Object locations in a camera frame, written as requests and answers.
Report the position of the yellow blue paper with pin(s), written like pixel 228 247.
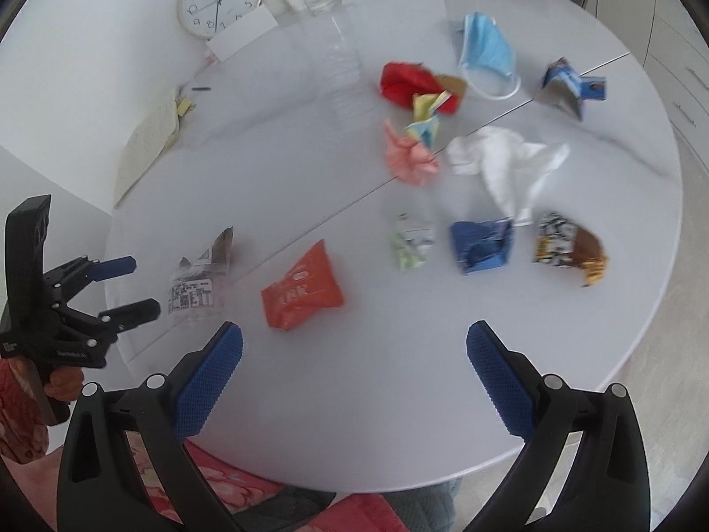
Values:
pixel 424 127

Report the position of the green white wrapper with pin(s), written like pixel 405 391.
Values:
pixel 410 244

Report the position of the person's grey trousers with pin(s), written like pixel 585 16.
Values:
pixel 429 510

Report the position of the brown black snack wrapper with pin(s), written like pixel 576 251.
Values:
pixel 565 244

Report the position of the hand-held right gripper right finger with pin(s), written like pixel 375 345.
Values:
pixel 498 377

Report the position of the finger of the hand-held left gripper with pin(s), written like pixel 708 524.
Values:
pixel 133 310
pixel 119 267

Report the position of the yellow sticky notes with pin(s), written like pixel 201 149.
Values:
pixel 183 106

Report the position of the white tissue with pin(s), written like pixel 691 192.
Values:
pixel 498 166

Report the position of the white card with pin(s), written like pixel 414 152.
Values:
pixel 241 33

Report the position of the blue face mask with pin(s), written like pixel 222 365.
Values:
pixel 484 44

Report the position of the blue packet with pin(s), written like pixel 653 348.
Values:
pixel 476 246

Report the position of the clear plastic bottle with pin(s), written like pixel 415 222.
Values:
pixel 340 66

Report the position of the blue white crushed carton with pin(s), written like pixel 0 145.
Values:
pixel 562 88

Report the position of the person's left forearm red sleeve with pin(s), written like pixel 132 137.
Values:
pixel 19 415

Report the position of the person's left hand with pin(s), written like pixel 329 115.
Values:
pixel 63 383

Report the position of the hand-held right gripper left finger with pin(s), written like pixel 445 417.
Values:
pixel 213 377

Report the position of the white drawer cabinet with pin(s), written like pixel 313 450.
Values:
pixel 681 66

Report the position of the orange snack packet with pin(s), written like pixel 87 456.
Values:
pixel 302 288

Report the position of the pink paper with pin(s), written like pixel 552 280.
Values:
pixel 407 158

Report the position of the red wrapper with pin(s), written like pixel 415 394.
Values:
pixel 401 80

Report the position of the person's red patterned garment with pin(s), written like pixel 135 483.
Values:
pixel 221 479

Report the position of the clear plastic bag with label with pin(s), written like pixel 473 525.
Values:
pixel 191 291

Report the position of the round wall clock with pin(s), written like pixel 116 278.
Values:
pixel 219 0

